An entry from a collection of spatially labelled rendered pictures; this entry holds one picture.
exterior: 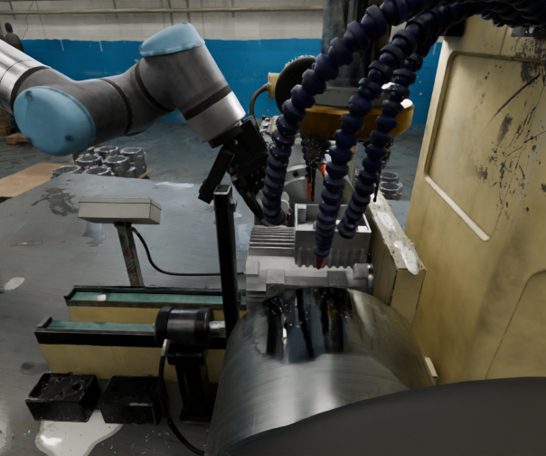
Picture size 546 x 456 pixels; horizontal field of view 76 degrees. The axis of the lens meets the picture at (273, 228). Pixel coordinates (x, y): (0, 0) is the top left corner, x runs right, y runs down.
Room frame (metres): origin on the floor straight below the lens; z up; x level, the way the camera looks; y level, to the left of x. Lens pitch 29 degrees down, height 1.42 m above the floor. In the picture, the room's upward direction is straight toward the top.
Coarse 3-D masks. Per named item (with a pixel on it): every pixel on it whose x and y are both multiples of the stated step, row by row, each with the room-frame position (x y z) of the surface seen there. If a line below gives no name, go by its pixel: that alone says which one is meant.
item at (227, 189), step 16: (224, 192) 0.39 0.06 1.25; (224, 208) 0.39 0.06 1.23; (224, 224) 0.39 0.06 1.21; (224, 240) 0.39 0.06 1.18; (224, 256) 0.39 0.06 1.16; (224, 272) 0.39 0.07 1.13; (224, 288) 0.39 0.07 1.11; (224, 304) 0.39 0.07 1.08; (240, 304) 0.40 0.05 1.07; (224, 320) 0.39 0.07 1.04
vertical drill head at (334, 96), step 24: (336, 0) 0.51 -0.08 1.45; (360, 0) 0.49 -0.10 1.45; (336, 24) 0.50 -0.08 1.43; (360, 72) 0.49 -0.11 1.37; (336, 96) 0.48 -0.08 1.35; (384, 96) 0.48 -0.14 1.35; (312, 120) 0.47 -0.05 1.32; (336, 120) 0.45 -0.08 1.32; (408, 120) 0.48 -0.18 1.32; (312, 144) 0.49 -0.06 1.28; (312, 168) 0.50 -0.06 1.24; (312, 192) 0.50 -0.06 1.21
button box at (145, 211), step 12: (84, 204) 0.74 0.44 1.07; (96, 204) 0.74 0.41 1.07; (108, 204) 0.74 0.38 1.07; (120, 204) 0.74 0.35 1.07; (132, 204) 0.74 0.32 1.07; (144, 204) 0.74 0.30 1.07; (156, 204) 0.77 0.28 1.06; (84, 216) 0.72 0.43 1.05; (96, 216) 0.72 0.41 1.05; (108, 216) 0.72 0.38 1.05; (120, 216) 0.72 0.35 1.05; (132, 216) 0.72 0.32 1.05; (144, 216) 0.72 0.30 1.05; (156, 216) 0.76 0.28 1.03
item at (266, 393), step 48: (336, 288) 0.32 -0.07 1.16; (240, 336) 0.29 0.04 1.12; (288, 336) 0.25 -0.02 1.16; (336, 336) 0.24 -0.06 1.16; (384, 336) 0.26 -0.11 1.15; (240, 384) 0.22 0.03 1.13; (288, 384) 0.20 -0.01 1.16; (336, 384) 0.19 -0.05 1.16; (384, 384) 0.20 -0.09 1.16; (432, 384) 0.23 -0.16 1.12; (240, 432) 0.17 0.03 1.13
